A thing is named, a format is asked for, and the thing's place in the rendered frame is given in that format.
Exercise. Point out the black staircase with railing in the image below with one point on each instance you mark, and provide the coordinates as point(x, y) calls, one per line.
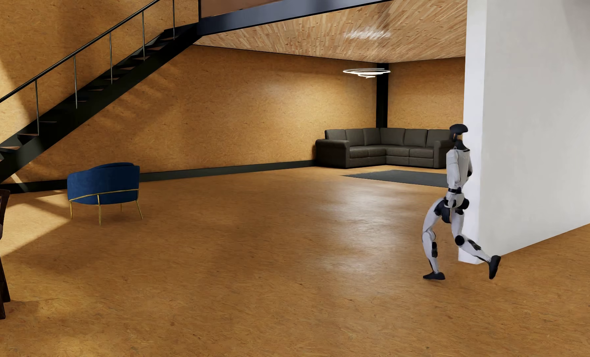
point(76, 106)

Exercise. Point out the blue velvet armchair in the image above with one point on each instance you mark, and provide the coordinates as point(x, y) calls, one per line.
point(104, 183)

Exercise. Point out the black support column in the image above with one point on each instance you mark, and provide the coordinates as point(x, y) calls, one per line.
point(382, 96)

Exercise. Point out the dark grey floor rug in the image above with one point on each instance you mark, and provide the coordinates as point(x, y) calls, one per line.
point(399, 177)

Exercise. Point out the white humanoid robot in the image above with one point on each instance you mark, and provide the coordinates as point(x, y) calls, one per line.
point(457, 166)

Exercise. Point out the dark grey sectional sofa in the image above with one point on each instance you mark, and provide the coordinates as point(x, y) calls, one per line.
point(374, 148)

